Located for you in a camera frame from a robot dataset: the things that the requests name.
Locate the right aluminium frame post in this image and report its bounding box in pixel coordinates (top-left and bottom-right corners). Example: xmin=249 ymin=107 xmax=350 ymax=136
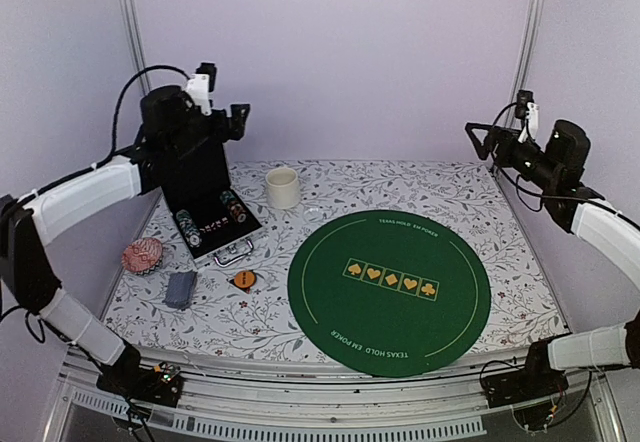
xmin=517 ymin=0 xmax=551 ymax=93

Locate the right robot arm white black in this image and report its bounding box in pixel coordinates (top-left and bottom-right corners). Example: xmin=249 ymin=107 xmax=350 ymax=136
xmin=465 ymin=119 xmax=639 ymax=398

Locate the blue playing card deck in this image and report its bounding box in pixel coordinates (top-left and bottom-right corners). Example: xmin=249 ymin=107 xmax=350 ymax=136
xmin=163 ymin=271 xmax=197 ymax=310

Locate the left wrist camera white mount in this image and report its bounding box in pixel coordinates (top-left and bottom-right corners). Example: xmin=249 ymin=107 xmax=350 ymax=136
xmin=184 ymin=62 xmax=217 ymax=116

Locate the aluminium poker chip case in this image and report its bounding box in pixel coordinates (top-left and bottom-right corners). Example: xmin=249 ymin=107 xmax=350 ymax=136
xmin=162 ymin=142 xmax=262 ymax=268

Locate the poker chip row right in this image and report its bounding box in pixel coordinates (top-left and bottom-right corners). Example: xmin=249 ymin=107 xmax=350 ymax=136
xmin=219 ymin=190 xmax=248 ymax=223

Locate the left aluminium frame post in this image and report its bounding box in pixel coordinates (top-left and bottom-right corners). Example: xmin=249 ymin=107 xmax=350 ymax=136
xmin=119 ymin=0 xmax=146 ymax=72

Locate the red patterned bowl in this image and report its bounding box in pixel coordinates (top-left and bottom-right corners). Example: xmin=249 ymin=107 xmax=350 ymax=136
xmin=121 ymin=237 xmax=163 ymax=275

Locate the orange big blind button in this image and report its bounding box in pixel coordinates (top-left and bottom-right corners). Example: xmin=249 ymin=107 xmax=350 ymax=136
xmin=232 ymin=270 xmax=257 ymax=292

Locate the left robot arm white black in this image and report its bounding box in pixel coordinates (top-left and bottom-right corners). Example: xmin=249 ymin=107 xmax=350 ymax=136
xmin=1 ymin=85 xmax=250 ymax=396

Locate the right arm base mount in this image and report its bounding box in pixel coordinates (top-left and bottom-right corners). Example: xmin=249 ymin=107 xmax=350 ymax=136
xmin=479 ymin=360 xmax=569 ymax=408

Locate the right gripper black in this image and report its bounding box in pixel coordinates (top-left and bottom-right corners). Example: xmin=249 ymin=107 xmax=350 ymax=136
xmin=467 ymin=122 xmax=561 ymax=191

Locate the green round poker mat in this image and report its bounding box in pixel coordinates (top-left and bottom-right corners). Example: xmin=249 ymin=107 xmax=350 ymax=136
xmin=287 ymin=210 xmax=491 ymax=378

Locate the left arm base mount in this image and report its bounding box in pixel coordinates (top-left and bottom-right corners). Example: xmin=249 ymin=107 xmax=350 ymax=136
xmin=96 ymin=362 xmax=184 ymax=408

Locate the white ceramic cup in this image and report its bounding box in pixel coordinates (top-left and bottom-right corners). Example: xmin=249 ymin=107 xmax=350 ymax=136
xmin=265 ymin=167 xmax=301 ymax=210

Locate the aluminium frame post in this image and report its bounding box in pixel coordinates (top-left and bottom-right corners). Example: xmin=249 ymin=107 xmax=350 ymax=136
xmin=119 ymin=0 xmax=146 ymax=72
xmin=517 ymin=0 xmax=551 ymax=93

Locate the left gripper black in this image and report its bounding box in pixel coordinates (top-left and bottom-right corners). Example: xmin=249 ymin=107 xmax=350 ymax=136
xmin=170 ymin=104 xmax=253 ymax=162

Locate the clear dealer button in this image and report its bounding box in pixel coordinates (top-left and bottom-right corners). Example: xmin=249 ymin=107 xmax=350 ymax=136
xmin=303 ymin=206 xmax=324 ymax=223

